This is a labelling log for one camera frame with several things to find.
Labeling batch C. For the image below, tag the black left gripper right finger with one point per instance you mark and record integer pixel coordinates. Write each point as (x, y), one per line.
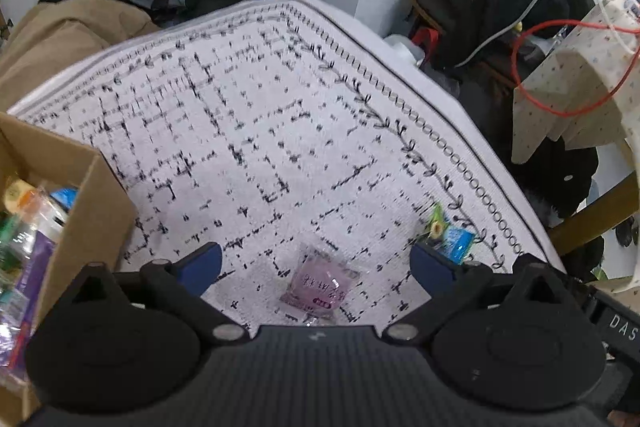
(452, 288)

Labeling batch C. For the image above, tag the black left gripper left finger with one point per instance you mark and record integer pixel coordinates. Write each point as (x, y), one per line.
(177, 288)

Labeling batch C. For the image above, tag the purple long snack bar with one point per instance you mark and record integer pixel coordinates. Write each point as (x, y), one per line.
(19, 303)

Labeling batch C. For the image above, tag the blue snack packet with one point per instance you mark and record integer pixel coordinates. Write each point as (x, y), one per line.
(65, 197)

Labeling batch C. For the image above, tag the orange sausage snack packet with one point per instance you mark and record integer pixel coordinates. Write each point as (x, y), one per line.
(41, 211)

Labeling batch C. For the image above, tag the green snack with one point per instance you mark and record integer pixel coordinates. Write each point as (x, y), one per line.
(17, 242)

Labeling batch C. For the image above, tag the mixed nuts snack packet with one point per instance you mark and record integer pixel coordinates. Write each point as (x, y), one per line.
(452, 242)

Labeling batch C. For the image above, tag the brown cardboard box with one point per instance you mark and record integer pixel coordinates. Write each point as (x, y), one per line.
(96, 228)

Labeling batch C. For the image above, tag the purple square snack packet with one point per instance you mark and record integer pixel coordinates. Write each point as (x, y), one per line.
(320, 282)

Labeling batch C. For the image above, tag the white patterned bed blanket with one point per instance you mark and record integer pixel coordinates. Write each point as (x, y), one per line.
(277, 124)

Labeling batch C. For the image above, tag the cream dotted cloth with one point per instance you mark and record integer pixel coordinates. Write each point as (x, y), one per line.
(585, 93)

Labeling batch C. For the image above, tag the beige cloth garment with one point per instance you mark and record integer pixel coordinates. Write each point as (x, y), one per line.
(54, 36)

